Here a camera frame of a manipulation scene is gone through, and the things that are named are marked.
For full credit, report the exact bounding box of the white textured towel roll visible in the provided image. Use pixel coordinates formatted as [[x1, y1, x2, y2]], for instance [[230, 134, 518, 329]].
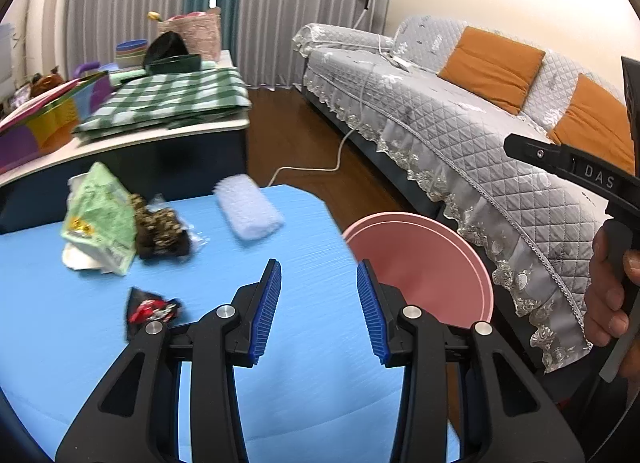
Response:
[[214, 173, 285, 243]]

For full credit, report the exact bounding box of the green checkered cloth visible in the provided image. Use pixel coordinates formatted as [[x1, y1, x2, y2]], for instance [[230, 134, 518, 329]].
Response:
[[72, 67, 253, 144]]

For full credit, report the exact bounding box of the white cable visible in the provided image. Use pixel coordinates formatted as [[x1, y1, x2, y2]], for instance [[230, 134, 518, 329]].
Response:
[[267, 8, 401, 188]]

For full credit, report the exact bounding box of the person's right hand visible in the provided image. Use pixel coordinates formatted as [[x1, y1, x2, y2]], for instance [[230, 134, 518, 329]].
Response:
[[584, 229, 640, 380]]

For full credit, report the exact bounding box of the black and red wrapper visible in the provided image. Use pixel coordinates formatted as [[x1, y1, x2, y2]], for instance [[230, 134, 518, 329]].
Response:
[[122, 287, 183, 341]]

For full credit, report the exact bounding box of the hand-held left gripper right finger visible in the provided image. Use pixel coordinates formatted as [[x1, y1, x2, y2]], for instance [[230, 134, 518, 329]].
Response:
[[356, 259, 586, 463]]

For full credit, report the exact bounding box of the pink plastic bin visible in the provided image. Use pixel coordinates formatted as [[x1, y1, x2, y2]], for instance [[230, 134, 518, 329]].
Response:
[[342, 212, 496, 329]]

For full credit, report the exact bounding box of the brown patterned wrapper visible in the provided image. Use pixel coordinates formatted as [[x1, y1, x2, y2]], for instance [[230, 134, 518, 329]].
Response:
[[129, 193, 208, 260]]

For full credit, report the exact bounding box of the colourful box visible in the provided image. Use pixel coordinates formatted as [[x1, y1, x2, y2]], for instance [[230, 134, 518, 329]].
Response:
[[0, 71, 111, 174]]

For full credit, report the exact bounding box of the dark table with white top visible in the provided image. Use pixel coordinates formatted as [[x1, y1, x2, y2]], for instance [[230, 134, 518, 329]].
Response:
[[0, 50, 251, 234]]

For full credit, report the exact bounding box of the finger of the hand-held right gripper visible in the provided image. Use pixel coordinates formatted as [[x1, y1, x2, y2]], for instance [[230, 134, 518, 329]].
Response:
[[621, 57, 640, 144], [504, 134, 576, 172]]

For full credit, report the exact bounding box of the orange cushion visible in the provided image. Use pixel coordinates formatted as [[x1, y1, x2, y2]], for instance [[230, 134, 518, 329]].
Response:
[[437, 26, 546, 116], [547, 74, 638, 176]]

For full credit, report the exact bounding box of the grey quilted sofa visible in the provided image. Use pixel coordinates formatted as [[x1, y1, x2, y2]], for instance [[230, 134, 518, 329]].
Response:
[[291, 15, 640, 374]]

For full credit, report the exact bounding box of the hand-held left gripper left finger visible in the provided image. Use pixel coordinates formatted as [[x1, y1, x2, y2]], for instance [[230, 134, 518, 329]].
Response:
[[55, 259, 282, 463]]

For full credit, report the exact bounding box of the dark green tray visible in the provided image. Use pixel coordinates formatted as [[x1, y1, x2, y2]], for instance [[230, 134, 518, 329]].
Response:
[[145, 54, 202, 76]]

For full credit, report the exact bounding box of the blue mat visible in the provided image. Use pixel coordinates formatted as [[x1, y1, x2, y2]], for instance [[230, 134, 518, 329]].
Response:
[[0, 184, 461, 463]]

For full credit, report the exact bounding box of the television with grey cover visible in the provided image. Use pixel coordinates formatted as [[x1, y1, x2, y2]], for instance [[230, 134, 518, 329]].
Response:
[[0, 23, 13, 94]]

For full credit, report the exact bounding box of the stack of coloured bowls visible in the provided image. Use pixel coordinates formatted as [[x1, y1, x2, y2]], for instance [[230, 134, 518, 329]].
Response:
[[116, 39, 149, 72]]

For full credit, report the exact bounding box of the green snack packet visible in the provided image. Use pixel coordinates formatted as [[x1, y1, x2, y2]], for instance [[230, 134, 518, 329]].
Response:
[[60, 163, 138, 276]]

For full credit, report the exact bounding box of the black bag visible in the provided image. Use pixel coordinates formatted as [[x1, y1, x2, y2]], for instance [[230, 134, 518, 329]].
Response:
[[143, 31, 190, 66]]

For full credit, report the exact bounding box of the pink basket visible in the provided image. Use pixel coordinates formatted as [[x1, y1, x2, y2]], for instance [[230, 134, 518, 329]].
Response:
[[159, 7, 222, 62]]

